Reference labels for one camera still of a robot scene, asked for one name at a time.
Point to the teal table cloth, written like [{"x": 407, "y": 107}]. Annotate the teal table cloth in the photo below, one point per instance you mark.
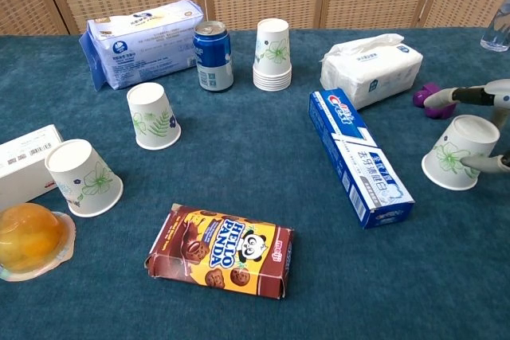
[{"x": 247, "y": 149}]

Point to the white cardboard box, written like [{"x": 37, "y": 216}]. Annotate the white cardboard box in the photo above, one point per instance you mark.
[{"x": 20, "y": 165}]

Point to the white paper cup fern print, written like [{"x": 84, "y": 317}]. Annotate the white paper cup fern print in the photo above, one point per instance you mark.
[{"x": 153, "y": 117}]

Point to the Hello Panda biscuit box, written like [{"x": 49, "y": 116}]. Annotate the Hello Panda biscuit box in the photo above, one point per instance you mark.
[{"x": 223, "y": 250}]

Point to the clear glass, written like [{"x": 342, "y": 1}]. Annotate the clear glass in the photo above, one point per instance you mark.
[{"x": 496, "y": 33}]

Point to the white open tissue pack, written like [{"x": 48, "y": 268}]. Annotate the white open tissue pack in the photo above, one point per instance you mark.
[{"x": 374, "y": 73}]

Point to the stack of white paper cups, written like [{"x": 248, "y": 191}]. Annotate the stack of white paper cups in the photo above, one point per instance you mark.
[{"x": 272, "y": 53}]

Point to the purple toy building block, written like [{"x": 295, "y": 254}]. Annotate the purple toy building block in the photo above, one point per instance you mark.
[{"x": 440, "y": 112}]

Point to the lavender wrapped tissue pack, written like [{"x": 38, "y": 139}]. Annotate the lavender wrapped tissue pack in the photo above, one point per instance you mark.
[{"x": 147, "y": 45}]

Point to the blue Crest toothpaste box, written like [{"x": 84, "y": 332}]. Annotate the blue Crest toothpaste box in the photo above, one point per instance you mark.
[{"x": 358, "y": 153}]

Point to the white paper cup flower print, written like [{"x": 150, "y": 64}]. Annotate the white paper cup flower print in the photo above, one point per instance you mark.
[
  {"x": 85, "y": 180},
  {"x": 454, "y": 145}
]

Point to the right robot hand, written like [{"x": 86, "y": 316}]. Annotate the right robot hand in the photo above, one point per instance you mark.
[{"x": 498, "y": 93}]

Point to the blue drink can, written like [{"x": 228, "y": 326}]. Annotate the blue drink can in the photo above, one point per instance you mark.
[{"x": 213, "y": 57}]

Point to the orange fruit jelly cup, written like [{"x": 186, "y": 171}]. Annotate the orange fruit jelly cup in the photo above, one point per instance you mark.
[{"x": 28, "y": 236}]

